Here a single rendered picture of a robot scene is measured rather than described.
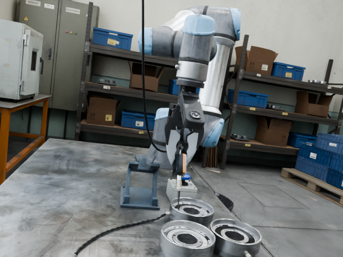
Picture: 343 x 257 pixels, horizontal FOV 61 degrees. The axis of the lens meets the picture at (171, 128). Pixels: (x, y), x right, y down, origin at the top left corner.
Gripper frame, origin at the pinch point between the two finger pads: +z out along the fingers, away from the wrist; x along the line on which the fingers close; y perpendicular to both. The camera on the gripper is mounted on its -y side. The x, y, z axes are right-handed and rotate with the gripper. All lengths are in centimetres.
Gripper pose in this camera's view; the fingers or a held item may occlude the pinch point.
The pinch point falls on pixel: (179, 161)
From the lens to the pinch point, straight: 72.9
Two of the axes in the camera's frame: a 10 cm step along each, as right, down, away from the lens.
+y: -1.5, -1.7, 9.7
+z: -1.5, 9.8, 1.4
